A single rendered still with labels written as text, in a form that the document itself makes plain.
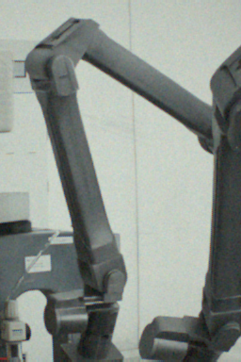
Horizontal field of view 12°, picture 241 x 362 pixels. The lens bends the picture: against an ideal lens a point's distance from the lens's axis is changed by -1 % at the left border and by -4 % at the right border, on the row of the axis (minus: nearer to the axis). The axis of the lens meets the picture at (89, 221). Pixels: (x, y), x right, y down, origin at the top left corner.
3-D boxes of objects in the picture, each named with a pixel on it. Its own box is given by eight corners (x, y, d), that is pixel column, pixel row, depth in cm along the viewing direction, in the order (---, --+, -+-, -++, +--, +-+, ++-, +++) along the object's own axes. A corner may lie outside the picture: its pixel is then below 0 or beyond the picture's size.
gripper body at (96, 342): (57, 352, 203) (64, 319, 200) (107, 347, 207) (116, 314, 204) (72, 371, 198) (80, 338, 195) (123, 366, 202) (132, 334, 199)
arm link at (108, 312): (126, 306, 196) (112, 289, 200) (90, 309, 193) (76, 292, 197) (118, 338, 199) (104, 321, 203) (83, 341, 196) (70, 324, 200)
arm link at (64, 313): (126, 270, 193) (103, 258, 201) (63, 274, 188) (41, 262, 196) (121, 337, 195) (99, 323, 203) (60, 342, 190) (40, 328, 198)
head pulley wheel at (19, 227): (40, 233, 224) (40, 220, 224) (0, 236, 219) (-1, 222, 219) (18, 231, 231) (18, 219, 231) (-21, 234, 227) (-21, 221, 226)
